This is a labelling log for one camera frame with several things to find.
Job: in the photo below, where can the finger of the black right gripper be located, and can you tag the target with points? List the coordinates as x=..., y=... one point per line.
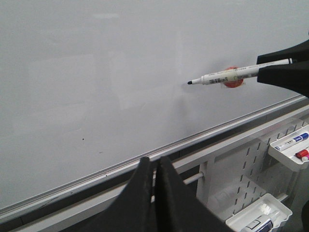
x=293, y=77
x=298, y=52

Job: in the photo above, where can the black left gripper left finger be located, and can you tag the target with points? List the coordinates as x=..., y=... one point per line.
x=130, y=211

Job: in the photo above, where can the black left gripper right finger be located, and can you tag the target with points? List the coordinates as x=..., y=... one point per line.
x=177, y=208

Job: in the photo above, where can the red round magnet with tape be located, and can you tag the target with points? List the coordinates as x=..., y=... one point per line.
x=232, y=84

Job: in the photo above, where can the white black-ink whiteboard marker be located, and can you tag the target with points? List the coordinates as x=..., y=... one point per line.
x=237, y=74

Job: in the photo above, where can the blue capped whiteboard marker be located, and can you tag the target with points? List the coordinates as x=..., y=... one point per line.
x=292, y=142

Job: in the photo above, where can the red capped whiteboard marker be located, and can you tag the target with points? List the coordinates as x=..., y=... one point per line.
x=302, y=153

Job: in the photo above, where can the white metal pegboard stand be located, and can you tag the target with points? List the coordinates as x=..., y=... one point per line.
x=237, y=172

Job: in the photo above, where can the white plastic upper marker tray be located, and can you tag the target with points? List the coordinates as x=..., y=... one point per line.
x=287, y=156

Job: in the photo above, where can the white plastic lower tray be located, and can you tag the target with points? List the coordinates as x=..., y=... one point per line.
x=266, y=205

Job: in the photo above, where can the white horizontal rail bar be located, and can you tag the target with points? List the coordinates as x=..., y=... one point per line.
x=193, y=178

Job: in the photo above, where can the white whiteboard with aluminium frame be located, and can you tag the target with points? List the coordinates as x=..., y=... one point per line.
x=89, y=85

